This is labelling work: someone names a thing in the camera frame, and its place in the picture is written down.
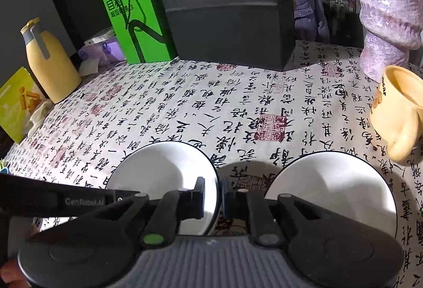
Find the purple tissue pack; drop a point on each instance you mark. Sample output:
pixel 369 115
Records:
pixel 99 55

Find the yellow thermos jug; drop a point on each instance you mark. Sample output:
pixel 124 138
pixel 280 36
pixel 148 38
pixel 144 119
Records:
pixel 49 62

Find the green paper bag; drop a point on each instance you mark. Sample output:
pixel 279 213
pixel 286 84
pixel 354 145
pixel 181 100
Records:
pixel 142 30

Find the yellow snack box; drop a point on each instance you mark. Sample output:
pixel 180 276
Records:
pixel 20 96

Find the dark blue jacket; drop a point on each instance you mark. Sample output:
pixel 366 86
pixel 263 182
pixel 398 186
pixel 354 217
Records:
pixel 310 21

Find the purple textured vase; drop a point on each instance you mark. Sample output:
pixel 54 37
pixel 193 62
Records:
pixel 393 30

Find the black paper bag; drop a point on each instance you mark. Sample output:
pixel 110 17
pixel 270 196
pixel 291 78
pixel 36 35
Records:
pixel 257 33

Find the yellow mug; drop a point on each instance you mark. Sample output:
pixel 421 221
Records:
pixel 396 113

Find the white small box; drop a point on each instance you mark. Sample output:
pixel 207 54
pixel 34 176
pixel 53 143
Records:
pixel 101 36

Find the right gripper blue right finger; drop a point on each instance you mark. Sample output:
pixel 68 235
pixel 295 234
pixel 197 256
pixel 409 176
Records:
pixel 229 199

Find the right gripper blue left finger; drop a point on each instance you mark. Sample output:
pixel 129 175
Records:
pixel 195 200

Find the white bowl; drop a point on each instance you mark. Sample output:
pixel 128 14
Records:
pixel 341 183
pixel 165 166

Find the person's left hand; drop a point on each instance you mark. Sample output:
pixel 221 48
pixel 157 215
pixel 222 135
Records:
pixel 16 235

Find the calligraphy print tablecloth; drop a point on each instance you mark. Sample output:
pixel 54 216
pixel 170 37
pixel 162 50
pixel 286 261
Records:
pixel 251 124

